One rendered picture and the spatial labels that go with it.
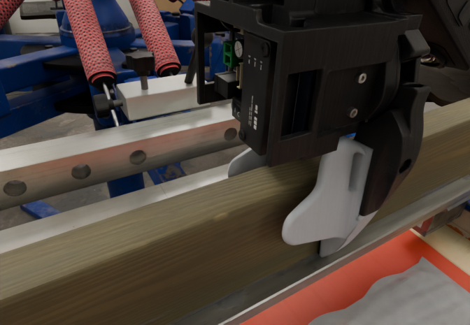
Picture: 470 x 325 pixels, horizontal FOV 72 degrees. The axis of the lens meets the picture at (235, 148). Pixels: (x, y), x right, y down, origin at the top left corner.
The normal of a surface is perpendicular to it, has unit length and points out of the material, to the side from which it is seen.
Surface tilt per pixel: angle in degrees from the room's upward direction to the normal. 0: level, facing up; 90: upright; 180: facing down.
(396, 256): 0
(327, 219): 84
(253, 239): 88
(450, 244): 0
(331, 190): 84
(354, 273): 0
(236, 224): 88
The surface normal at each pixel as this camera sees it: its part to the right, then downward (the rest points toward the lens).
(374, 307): 0.18, -0.70
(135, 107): 0.50, 0.47
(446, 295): 0.23, -0.45
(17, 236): 0.03, -0.85
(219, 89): -0.87, 0.23
